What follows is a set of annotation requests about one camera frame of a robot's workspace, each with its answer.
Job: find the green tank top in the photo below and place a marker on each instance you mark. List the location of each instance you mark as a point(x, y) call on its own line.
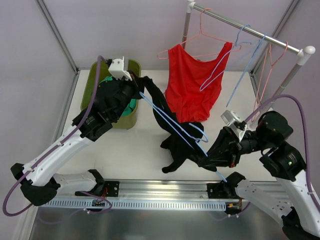
point(130, 107)

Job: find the pink hanger with red top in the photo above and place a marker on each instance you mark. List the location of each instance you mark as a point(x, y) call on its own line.
point(201, 32)

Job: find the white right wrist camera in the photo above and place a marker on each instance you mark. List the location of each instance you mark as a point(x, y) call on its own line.
point(235, 123)

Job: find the white slotted cable duct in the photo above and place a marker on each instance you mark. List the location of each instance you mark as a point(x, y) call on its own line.
point(132, 204)

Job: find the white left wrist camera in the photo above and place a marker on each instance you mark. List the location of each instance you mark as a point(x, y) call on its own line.
point(118, 68)

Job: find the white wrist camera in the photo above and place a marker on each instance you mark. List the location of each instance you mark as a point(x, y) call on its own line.
point(235, 123)
point(118, 68)

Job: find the silver white clothes rack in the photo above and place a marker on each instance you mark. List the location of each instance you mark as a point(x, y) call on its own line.
point(303, 54)

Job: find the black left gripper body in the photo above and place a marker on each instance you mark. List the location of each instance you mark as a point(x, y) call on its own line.
point(132, 88)

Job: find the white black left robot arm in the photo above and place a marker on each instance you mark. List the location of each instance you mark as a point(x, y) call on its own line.
point(39, 180)

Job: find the black tank top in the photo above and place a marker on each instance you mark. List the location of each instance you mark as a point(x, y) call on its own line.
point(175, 140)

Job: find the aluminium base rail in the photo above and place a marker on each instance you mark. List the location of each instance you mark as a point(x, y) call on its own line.
point(181, 190)

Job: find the red tank top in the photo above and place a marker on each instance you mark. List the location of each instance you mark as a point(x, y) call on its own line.
point(194, 85)

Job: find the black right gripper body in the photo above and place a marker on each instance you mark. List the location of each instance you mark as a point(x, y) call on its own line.
point(232, 150)

